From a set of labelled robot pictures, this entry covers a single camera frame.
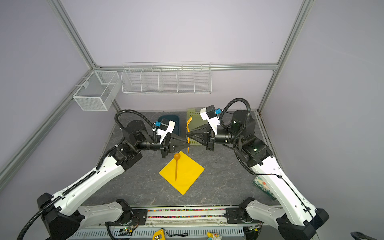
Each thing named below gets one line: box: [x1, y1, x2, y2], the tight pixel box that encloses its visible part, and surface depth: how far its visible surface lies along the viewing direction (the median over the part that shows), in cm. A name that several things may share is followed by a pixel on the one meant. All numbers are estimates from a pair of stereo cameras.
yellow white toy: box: [206, 231, 222, 240], surface depth 68 cm
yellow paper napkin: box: [159, 151, 205, 196], surface depth 91 cm
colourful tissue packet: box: [252, 175, 277, 201], surface depth 81 cm
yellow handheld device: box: [152, 229, 165, 240], surface depth 70 cm
